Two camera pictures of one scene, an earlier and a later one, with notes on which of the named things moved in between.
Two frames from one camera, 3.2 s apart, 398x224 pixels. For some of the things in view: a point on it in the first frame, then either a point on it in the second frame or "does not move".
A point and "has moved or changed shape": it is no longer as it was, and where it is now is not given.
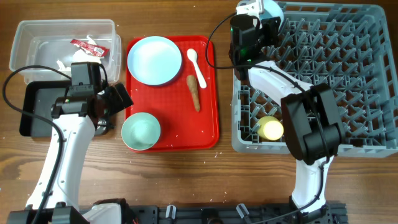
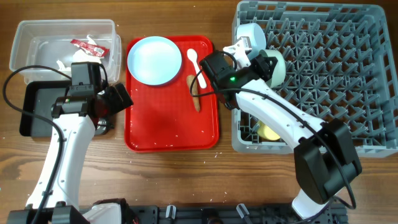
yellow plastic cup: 270,127 does not move
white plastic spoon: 193,56 does not move
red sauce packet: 92,49 does not move
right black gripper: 270,28 -> 256,64
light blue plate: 154,60 does not move
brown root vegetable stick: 193,86 does not move
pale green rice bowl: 140,131 has moved or changed shape
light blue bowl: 272,9 has moved or changed shape
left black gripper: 117,104 does not move
